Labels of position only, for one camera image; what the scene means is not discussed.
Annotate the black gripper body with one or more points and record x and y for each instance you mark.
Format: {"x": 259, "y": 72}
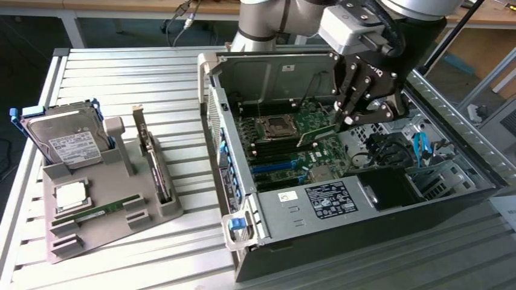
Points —
{"x": 423, "y": 42}

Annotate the green RAM stick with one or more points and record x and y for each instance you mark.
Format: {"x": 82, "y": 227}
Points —
{"x": 96, "y": 211}
{"x": 316, "y": 136}

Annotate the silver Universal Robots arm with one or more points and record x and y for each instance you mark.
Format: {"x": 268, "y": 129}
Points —
{"x": 262, "y": 21}

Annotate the black slanted pole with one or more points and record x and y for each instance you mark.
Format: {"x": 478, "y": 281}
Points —
{"x": 447, "y": 36}

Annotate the green motherboard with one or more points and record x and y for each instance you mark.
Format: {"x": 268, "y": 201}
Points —
{"x": 290, "y": 151}

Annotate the metal disk bay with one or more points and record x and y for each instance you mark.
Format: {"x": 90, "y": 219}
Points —
{"x": 439, "y": 178}

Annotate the blue expansion slot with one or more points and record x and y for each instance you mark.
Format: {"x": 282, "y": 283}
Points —
{"x": 272, "y": 167}

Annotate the grey power supply unit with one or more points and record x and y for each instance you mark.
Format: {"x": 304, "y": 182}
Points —
{"x": 306, "y": 208}

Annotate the open black PC case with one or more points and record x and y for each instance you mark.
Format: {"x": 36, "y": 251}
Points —
{"x": 363, "y": 229}

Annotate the blue case latch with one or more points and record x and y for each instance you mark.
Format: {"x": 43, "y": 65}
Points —
{"x": 235, "y": 224}

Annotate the grey parts rack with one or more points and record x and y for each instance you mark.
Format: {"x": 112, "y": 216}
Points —
{"x": 108, "y": 208}

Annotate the silver CPU chip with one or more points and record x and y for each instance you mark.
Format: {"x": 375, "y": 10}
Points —
{"x": 72, "y": 196}

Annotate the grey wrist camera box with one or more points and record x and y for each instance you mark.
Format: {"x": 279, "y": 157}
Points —
{"x": 343, "y": 27}

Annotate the CPU socket with metal frame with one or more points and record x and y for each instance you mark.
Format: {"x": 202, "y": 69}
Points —
{"x": 278, "y": 126}

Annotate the graphics card with metal bracket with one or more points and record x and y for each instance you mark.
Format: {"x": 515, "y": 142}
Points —
{"x": 154, "y": 163}

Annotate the wooden desk with white frame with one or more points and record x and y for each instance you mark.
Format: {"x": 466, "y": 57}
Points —
{"x": 120, "y": 6}

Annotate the hard disk in blue bracket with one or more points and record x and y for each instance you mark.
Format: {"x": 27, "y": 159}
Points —
{"x": 67, "y": 136}

